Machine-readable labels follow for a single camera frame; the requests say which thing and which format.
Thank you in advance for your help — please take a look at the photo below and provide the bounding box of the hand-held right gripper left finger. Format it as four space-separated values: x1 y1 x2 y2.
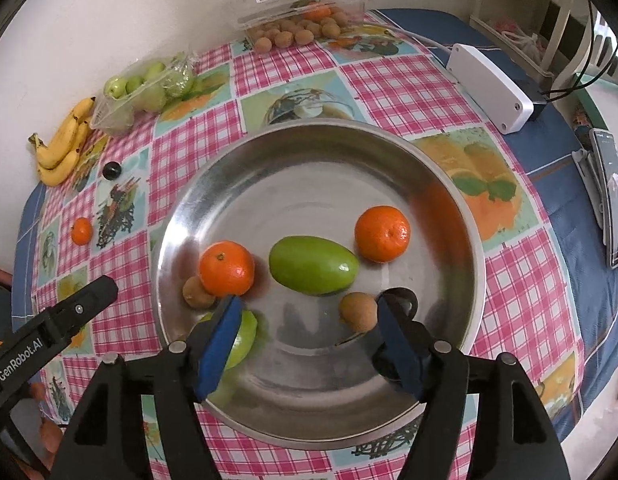
63 296 244 480

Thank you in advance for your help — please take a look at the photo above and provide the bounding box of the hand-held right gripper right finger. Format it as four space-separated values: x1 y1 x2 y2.
376 294 572 480

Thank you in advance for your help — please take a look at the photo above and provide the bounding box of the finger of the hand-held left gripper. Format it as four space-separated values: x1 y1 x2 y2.
48 275 118 342

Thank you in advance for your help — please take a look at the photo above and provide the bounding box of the bright green guava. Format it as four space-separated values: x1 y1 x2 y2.
196 308 258 371

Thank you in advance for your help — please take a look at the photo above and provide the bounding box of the brown round fruit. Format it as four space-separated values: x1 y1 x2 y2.
339 291 378 333
182 275 217 309

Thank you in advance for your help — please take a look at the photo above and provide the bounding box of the large tangerine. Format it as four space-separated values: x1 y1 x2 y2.
354 205 412 264
198 241 256 297

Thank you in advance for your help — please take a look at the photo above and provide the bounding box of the green mango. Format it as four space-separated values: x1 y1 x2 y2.
268 235 360 295

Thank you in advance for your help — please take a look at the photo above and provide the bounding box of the round metal tray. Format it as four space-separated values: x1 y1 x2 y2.
150 119 486 451

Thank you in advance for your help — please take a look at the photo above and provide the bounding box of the yellow banana bunch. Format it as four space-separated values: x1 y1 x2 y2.
29 96 97 188

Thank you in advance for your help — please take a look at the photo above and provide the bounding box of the bag of green apples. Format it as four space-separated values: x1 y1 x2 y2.
89 52 200 137

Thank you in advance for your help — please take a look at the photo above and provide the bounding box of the pile of green guavas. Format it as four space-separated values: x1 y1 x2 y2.
104 60 197 128

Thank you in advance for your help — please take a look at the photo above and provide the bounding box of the phone stand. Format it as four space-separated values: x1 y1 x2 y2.
571 149 610 246

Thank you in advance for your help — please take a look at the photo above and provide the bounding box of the pink checkered tablecloth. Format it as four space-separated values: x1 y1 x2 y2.
29 7 584 480

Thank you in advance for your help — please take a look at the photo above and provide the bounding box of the smartphone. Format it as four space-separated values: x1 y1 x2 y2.
589 128 618 268

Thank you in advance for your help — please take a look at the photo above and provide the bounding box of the white plastic box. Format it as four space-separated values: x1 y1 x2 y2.
446 43 534 134

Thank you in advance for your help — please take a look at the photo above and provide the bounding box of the pile of brown longans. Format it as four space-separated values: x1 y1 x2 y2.
253 10 350 54

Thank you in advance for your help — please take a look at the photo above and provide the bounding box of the white plastic bag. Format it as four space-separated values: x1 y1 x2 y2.
501 27 544 61

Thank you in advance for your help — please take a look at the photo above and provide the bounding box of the white shelf rack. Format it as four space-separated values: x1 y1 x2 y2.
469 0 604 91

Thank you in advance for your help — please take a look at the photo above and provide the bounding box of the white cable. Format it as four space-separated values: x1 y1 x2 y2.
374 22 452 56

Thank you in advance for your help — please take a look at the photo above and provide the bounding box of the black cable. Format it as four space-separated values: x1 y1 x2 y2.
539 0 618 103

